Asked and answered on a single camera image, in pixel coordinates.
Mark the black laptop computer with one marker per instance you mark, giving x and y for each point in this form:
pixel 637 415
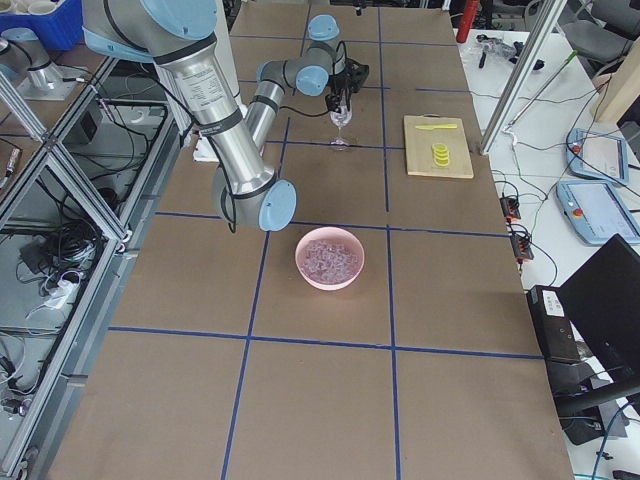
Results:
pixel 600 301

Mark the clear wine glass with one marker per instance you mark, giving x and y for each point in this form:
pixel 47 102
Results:
pixel 341 116

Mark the orange black connector block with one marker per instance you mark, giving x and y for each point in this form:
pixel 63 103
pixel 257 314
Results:
pixel 519 236

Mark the blue storage bin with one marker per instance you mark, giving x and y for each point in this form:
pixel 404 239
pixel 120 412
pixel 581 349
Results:
pixel 60 29

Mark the lower teach pendant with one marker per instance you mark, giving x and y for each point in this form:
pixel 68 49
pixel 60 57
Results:
pixel 596 211

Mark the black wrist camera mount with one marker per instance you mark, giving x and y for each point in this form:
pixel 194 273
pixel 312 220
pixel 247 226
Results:
pixel 355 75

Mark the pink bowl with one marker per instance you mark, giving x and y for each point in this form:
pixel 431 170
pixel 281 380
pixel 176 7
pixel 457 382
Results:
pixel 334 234

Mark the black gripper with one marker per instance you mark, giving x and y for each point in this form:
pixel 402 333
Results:
pixel 339 85

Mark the long grabber stick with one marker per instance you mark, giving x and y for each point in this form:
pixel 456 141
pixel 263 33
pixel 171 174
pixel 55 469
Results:
pixel 508 128

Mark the yellow lemon slices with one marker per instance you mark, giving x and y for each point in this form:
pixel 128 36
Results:
pixel 440 154

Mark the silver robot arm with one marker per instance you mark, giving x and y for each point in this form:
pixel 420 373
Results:
pixel 179 36

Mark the clear ice cubes pile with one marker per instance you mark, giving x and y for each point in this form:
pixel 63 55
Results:
pixel 329 262

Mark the teach pendant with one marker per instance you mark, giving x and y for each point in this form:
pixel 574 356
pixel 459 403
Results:
pixel 596 211
pixel 601 156

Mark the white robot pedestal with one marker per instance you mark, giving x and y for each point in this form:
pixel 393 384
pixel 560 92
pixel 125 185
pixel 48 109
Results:
pixel 203 151

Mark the upper teach pendant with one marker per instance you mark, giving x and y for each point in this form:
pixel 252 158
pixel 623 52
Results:
pixel 601 156

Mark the yellow plastic knife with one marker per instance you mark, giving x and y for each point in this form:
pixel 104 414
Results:
pixel 432 127

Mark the red fire extinguisher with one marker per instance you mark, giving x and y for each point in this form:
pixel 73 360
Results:
pixel 467 20

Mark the wooden cutting board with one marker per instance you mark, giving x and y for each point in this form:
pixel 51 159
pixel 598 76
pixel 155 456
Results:
pixel 418 154

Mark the aluminium frame post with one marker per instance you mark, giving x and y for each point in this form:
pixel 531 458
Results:
pixel 547 18

